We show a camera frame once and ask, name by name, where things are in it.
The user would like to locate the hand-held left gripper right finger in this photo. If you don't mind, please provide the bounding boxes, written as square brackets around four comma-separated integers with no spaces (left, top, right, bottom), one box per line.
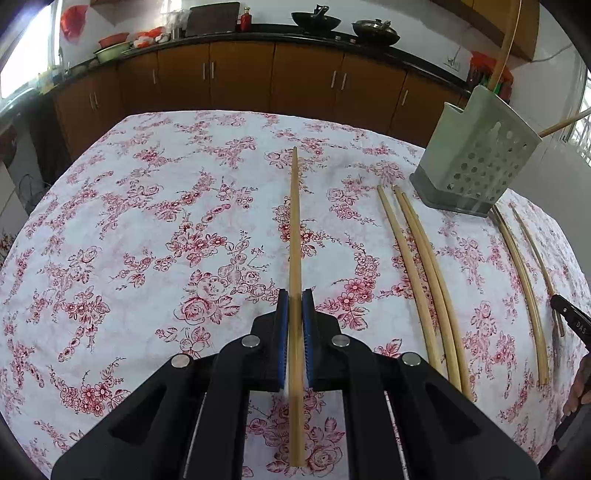
[302,289,541,480]

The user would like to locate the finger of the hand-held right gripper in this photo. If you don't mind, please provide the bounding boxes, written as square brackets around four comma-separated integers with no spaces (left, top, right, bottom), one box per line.
[550,294,591,352]

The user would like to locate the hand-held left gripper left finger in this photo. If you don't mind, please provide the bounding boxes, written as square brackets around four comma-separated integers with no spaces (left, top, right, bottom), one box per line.
[51,289,290,480]

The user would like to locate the grey-green perforated utensil holder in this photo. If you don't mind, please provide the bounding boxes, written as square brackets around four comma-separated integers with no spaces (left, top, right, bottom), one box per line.
[410,85,542,219]

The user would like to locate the person's right hand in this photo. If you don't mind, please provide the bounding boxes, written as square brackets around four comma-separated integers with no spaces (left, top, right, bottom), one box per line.
[564,354,591,417]

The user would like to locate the red floral tablecloth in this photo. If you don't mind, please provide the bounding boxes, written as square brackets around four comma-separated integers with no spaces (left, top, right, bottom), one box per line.
[0,110,591,480]

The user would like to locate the brown kitchen base cabinets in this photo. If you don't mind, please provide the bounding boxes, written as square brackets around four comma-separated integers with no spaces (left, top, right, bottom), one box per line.
[51,41,472,161]

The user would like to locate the red plastic rack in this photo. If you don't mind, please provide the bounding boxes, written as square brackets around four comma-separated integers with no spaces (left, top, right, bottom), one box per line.
[468,51,513,103]

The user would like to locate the black kitchen countertop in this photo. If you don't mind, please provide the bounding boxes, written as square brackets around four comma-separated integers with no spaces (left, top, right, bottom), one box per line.
[37,28,472,95]

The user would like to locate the black wok with lid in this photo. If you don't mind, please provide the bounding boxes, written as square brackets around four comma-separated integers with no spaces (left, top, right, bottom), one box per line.
[351,18,401,46]

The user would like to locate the dark cutting board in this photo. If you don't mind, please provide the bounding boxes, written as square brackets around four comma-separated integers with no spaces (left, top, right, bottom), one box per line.
[184,2,241,38]

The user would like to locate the red and white bags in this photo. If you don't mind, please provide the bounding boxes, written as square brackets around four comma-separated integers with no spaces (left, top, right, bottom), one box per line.
[133,26,170,49]

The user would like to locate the clear glass jars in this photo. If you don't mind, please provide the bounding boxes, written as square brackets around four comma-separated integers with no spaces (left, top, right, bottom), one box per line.
[168,11,188,40]

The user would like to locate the green plastic basin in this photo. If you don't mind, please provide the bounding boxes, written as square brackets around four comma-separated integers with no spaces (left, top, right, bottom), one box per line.
[94,42,133,64]

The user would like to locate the red plastic bag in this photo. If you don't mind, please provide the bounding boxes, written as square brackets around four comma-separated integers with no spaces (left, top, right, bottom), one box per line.
[61,5,89,42]

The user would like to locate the thick wooden stick handle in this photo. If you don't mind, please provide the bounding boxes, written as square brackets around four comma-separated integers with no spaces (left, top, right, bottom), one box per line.
[539,110,591,138]

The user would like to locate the brown wall cabinet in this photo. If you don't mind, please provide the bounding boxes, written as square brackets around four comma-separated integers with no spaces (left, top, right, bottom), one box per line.
[441,0,541,62]

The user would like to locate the black wok with handle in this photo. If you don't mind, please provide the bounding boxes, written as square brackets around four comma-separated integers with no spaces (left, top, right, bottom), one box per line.
[291,4,343,32]

